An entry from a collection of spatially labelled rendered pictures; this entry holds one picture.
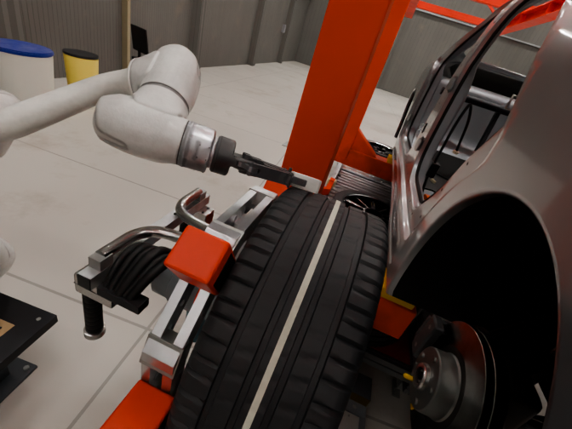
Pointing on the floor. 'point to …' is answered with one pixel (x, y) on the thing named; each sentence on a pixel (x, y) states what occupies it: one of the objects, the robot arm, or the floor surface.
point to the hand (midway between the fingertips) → (305, 182)
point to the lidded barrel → (25, 68)
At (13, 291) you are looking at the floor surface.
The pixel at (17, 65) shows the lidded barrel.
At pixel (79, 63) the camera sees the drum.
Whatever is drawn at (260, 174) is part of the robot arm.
